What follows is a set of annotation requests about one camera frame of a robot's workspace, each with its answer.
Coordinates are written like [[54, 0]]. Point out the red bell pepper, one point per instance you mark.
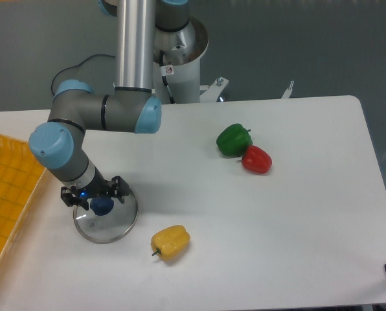
[[256, 160]]

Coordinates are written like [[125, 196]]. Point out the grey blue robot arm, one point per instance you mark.
[[57, 144]]

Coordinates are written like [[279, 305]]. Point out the glass lid blue knob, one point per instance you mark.
[[107, 220]]

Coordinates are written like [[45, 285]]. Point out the yellow bell pepper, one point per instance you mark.
[[168, 243]]

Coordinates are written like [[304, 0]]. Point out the yellow plastic basket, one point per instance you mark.
[[21, 176]]

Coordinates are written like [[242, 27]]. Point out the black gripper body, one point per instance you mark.
[[90, 184]]

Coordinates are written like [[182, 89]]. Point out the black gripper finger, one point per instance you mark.
[[74, 197], [118, 188]]

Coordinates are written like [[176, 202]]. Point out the green bell pepper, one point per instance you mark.
[[234, 140]]

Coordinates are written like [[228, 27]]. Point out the white table bracket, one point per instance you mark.
[[288, 91]]

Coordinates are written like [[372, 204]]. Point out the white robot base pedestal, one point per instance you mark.
[[177, 66]]

